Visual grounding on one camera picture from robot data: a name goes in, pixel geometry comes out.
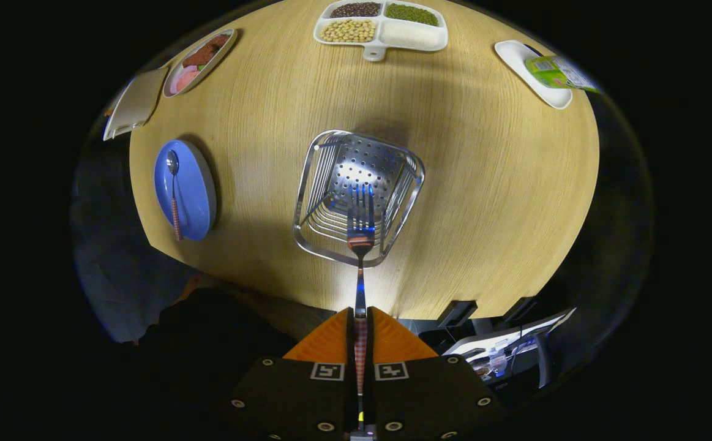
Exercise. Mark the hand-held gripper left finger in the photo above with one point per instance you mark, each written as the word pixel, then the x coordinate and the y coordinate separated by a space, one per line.
pixel 307 404

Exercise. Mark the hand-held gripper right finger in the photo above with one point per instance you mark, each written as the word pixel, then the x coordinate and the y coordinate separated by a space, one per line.
pixel 423 404

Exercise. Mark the white desk with clutter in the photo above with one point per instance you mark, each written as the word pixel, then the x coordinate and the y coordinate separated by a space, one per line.
pixel 502 346

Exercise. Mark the blue round plate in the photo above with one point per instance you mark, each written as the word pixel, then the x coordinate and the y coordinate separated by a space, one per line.
pixel 196 196

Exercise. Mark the white toaster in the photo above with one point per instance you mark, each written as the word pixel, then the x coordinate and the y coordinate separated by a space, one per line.
pixel 135 101

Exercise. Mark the green drink carton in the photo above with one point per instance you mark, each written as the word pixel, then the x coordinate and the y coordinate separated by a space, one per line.
pixel 554 72

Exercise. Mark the small white plate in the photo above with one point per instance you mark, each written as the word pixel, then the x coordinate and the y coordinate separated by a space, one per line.
pixel 515 58

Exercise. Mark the oval plate with food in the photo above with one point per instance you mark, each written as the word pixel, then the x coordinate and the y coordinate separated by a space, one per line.
pixel 199 61

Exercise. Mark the white divided tray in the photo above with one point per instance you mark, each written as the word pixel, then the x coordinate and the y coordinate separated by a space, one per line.
pixel 414 35

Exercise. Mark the yellow soybeans pile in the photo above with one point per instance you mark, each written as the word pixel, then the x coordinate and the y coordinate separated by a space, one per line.
pixel 348 30

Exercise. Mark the green beans pile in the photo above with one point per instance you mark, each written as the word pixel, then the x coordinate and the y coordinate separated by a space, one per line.
pixel 411 13

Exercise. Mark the dark red beans pile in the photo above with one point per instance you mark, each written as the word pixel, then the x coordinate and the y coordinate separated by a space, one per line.
pixel 356 9

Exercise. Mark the black table bracket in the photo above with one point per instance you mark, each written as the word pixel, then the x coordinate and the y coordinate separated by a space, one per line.
pixel 457 313
pixel 520 309

